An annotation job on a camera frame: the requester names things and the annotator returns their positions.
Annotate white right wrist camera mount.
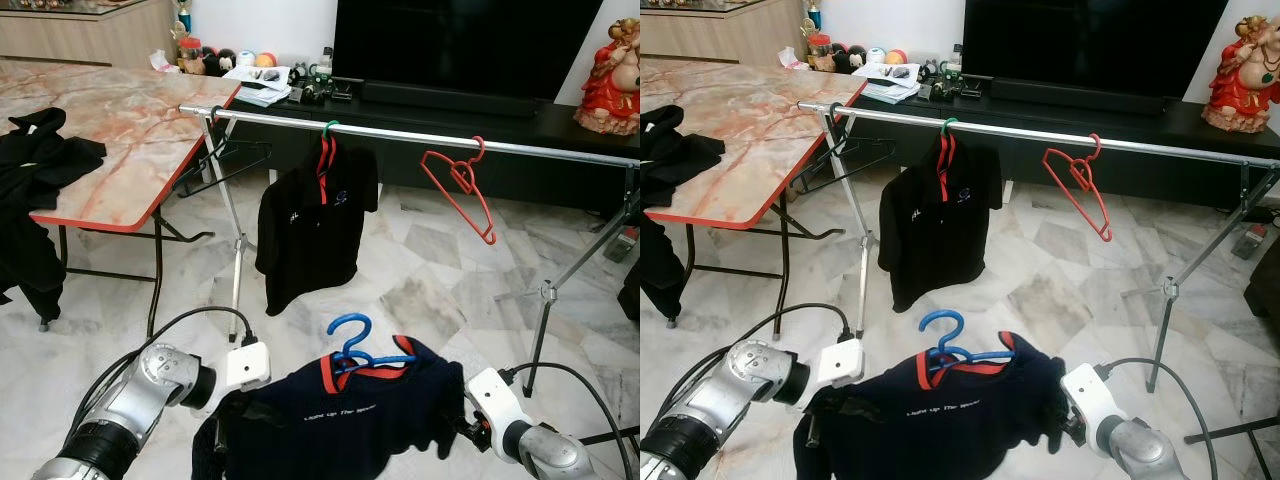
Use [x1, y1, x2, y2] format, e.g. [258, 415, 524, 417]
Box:
[465, 367, 534, 446]
[1060, 362, 1129, 441]

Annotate black electronic gadgets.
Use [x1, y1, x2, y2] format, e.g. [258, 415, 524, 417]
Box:
[292, 68, 357, 105]
[920, 65, 986, 101]

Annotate marble-print folding table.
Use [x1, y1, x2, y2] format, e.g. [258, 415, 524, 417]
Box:
[640, 58, 869, 331]
[0, 58, 243, 336]

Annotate black clothes pile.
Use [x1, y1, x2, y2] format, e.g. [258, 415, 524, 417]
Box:
[0, 108, 108, 323]
[640, 105, 726, 323]

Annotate black television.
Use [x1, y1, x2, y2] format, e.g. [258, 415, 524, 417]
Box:
[962, 0, 1229, 98]
[332, 0, 606, 101]

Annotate stack of white papers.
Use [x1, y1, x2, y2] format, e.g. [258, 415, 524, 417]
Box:
[855, 62, 923, 104]
[222, 64, 293, 107]

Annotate navy shirt red collar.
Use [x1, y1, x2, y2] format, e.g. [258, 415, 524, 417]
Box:
[192, 335, 466, 480]
[800, 333, 1071, 480]

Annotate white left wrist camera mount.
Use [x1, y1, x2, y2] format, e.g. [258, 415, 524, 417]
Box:
[222, 340, 272, 393]
[815, 337, 866, 391]

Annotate light wooden cabinet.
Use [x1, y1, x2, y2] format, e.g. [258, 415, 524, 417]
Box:
[0, 0, 181, 69]
[640, 0, 809, 66]

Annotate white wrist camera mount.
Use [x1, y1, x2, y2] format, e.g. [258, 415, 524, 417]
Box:
[1060, 362, 1129, 441]
[222, 340, 272, 393]
[815, 337, 866, 391]
[465, 367, 534, 446]

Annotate red plastic hanger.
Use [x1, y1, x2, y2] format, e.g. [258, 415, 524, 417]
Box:
[420, 136, 498, 246]
[1042, 134, 1114, 244]

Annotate black wire hanger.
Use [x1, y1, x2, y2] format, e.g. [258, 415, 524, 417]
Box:
[178, 103, 273, 199]
[795, 103, 896, 196]

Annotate power strip with red switch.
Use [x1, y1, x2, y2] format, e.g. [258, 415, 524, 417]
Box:
[605, 228, 641, 263]
[1232, 225, 1271, 263]

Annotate black polo shirt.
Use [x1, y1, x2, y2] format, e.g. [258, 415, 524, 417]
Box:
[878, 133, 1004, 314]
[255, 135, 381, 317]

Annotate silver metal clothes rack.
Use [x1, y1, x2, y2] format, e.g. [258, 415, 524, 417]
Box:
[178, 102, 641, 399]
[796, 100, 1280, 394]

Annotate black TV console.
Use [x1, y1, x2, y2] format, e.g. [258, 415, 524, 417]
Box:
[845, 82, 1280, 211]
[215, 85, 641, 216]

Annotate blue plastic hanger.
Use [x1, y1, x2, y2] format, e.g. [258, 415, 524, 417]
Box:
[918, 310, 1016, 376]
[327, 313, 418, 379]

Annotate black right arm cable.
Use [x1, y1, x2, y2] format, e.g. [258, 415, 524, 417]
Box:
[500, 362, 633, 480]
[1095, 357, 1219, 480]

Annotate red laughing Buddha statue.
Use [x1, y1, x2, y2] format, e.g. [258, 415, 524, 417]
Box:
[573, 18, 641, 136]
[1200, 15, 1280, 134]

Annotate black soundbar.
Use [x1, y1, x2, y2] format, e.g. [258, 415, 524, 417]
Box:
[990, 77, 1171, 116]
[360, 80, 546, 119]

